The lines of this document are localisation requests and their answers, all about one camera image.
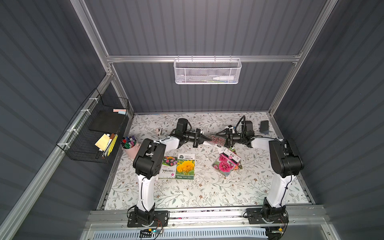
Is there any red pink field seed packet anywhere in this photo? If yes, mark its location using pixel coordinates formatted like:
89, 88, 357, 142
203, 135, 226, 148

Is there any pink carnation seed packet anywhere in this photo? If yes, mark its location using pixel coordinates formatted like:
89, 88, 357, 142
212, 149, 241, 177

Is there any yellow sunflower seed packet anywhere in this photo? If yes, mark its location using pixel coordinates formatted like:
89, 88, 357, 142
175, 154, 196, 180

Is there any mixed flowers pink label packet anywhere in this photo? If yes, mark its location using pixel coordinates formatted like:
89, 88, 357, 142
159, 156, 178, 179

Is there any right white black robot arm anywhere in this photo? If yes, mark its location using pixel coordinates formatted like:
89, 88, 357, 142
216, 116, 304, 222

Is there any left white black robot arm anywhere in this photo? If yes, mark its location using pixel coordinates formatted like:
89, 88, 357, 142
133, 118, 211, 215

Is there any black rectangular eraser block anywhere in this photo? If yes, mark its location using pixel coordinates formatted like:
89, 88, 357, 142
259, 120, 270, 135

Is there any pink marker cup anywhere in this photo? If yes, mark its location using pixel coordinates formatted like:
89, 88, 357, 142
121, 136, 141, 159

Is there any white bottle in basket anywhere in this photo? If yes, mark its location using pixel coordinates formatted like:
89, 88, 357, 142
213, 76, 235, 83

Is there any black notebook in basket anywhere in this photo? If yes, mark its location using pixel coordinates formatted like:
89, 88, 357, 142
89, 111, 126, 134

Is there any yellow sticky note pad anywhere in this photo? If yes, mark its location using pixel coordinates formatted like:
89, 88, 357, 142
95, 134, 110, 151

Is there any white wire mesh basket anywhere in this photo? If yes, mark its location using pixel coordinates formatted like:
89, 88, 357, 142
174, 58, 242, 85

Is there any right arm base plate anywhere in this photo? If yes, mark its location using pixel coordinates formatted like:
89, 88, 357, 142
245, 206, 289, 224

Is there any black wire wall basket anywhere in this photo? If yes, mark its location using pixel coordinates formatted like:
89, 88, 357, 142
57, 90, 130, 164

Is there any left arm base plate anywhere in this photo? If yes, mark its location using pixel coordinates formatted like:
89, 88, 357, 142
127, 211, 170, 228

